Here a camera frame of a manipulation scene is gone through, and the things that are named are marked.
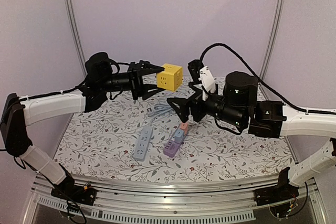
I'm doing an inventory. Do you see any yellow cube socket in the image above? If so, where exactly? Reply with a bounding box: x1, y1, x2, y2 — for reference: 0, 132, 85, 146
156, 63, 183, 91

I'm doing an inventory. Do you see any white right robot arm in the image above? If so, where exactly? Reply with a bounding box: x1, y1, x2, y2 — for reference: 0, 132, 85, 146
167, 43, 335, 201

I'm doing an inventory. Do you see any floral patterned table mat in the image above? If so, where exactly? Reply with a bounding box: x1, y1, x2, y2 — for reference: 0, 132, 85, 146
54, 77, 295, 184

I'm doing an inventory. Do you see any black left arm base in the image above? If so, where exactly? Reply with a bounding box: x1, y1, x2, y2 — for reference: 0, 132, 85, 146
51, 171, 97, 206

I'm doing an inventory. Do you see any left aluminium frame post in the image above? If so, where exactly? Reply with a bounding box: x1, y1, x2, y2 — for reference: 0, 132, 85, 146
64, 0, 85, 71

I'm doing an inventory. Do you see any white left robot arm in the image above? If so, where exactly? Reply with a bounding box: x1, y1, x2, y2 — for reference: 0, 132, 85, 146
1, 52, 164, 200

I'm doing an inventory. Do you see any purple power strip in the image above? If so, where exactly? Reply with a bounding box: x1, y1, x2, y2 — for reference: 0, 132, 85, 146
163, 126, 187, 157

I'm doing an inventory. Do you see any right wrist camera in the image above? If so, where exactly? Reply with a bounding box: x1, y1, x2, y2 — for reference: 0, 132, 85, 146
187, 59, 218, 101

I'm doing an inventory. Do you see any light blue power strip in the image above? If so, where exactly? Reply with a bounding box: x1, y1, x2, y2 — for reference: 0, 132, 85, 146
132, 126, 153, 162

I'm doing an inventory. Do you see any right aluminium frame post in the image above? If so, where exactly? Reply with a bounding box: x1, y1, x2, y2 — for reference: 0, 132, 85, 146
258, 0, 289, 82

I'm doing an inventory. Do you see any aluminium frame post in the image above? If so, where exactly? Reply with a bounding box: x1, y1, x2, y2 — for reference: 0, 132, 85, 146
258, 0, 289, 82
64, 0, 85, 71

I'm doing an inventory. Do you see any pink plug adapter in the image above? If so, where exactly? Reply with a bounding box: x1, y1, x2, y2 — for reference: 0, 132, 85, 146
180, 122, 188, 136

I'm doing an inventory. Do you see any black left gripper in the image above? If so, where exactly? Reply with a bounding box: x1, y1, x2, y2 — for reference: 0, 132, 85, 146
99, 60, 166, 100

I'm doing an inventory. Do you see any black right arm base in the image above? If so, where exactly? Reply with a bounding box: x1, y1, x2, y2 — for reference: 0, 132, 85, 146
254, 167, 299, 206

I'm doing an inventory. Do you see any blue plug adapter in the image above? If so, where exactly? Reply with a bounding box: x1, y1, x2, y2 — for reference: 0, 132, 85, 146
174, 129, 184, 144

